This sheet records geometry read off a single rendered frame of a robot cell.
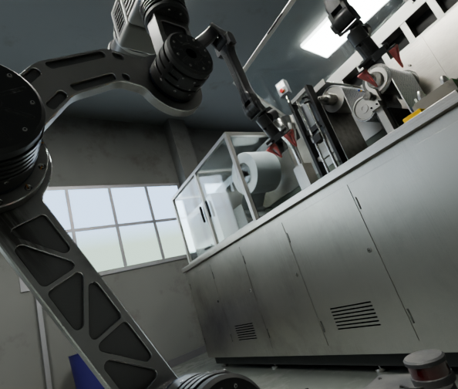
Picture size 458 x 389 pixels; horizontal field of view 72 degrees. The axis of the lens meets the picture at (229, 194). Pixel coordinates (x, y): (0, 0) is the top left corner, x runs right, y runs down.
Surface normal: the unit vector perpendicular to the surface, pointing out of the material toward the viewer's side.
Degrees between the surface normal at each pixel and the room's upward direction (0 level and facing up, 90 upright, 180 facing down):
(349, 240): 90
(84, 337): 90
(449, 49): 90
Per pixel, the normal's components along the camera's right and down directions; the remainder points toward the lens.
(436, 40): -0.83, 0.10
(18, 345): 0.56, -0.42
